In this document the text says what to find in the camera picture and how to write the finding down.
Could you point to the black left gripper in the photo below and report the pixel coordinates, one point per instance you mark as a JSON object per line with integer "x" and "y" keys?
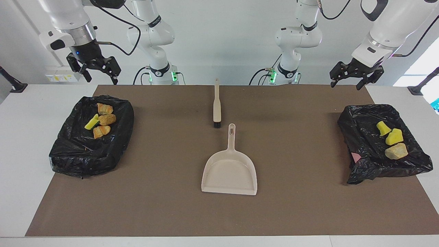
{"x": 362, "y": 67}

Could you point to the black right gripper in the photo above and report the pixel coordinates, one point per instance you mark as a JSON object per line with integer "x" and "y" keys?
{"x": 85, "y": 51}

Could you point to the toy croissant bread piece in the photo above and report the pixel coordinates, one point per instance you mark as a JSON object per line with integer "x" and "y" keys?
{"x": 104, "y": 108}
{"x": 396, "y": 151}
{"x": 102, "y": 131}

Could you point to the brown toy bread nugget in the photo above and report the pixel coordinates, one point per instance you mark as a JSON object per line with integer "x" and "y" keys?
{"x": 107, "y": 119}

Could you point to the yellow green sponge piece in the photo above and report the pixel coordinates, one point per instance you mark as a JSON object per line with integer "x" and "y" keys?
{"x": 92, "y": 121}
{"x": 383, "y": 128}
{"x": 394, "y": 137}

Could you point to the beige hand brush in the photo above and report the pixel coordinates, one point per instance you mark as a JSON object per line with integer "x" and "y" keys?
{"x": 217, "y": 109}

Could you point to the beige plastic dustpan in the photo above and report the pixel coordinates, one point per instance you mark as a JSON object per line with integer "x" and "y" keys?
{"x": 229, "y": 171}

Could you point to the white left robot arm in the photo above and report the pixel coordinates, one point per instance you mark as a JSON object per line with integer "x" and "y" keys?
{"x": 298, "y": 37}

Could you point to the black trash bag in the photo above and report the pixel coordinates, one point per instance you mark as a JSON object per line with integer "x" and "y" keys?
{"x": 82, "y": 154}
{"x": 363, "y": 137}

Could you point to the pink plastic bin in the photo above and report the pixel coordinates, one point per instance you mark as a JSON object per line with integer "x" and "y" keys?
{"x": 356, "y": 157}

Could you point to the black clamp stand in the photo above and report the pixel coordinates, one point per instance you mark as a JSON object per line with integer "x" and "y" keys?
{"x": 416, "y": 90}
{"x": 15, "y": 85}

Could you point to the green lit connector box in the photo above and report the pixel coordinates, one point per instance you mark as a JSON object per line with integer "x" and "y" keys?
{"x": 174, "y": 75}
{"x": 272, "y": 75}

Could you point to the cyan object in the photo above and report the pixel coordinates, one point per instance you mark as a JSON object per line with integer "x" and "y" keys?
{"x": 436, "y": 104}

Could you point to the brown table mat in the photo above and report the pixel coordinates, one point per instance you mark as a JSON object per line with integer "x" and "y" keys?
{"x": 219, "y": 212}

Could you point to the white wall socket box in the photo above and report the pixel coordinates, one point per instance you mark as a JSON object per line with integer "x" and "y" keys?
{"x": 58, "y": 77}

